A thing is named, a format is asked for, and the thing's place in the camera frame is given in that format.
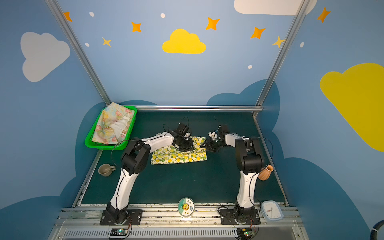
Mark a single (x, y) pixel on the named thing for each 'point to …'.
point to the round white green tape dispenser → (186, 206)
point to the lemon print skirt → (170, 154)
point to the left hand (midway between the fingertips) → (196, 148)
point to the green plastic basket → (122, 144)
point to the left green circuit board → (119, 232)
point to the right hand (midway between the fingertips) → (204, 146)
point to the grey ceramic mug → (106, 169)
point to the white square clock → (271, 211)
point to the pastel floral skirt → (113, 124)
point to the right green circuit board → (244, 233)
